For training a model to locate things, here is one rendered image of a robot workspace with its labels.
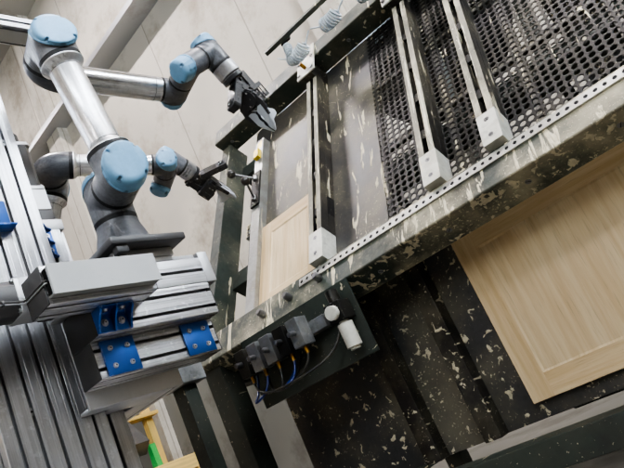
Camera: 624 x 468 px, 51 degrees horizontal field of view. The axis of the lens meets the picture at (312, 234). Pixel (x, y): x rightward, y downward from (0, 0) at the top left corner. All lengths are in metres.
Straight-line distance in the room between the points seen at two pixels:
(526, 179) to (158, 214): 5.52
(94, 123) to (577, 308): 1.39
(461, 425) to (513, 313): 0.41
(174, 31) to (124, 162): 5.22
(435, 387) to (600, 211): 0.75
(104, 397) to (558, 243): 1.28
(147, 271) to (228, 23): 4.85
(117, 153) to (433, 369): 1.19
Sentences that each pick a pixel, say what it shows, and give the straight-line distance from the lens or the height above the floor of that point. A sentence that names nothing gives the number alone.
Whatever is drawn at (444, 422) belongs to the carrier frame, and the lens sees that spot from 2.23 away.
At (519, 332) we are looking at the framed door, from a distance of 2.05.
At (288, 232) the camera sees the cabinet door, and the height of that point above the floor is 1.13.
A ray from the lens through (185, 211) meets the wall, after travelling 6.62.
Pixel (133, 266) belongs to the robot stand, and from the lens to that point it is 1.55.
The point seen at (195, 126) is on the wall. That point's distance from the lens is 6.50.
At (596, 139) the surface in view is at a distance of 1.77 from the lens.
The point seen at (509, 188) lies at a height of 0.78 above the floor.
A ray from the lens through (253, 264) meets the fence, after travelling 2.50.
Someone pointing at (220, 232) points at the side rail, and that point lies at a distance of 2.83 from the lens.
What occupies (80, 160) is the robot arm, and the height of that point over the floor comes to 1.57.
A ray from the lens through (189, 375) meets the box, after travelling 2.29.
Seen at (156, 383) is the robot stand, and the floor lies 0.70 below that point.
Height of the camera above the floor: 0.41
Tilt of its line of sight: 16 degrees up
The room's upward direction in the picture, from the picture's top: 25 degrees counter-clockwise
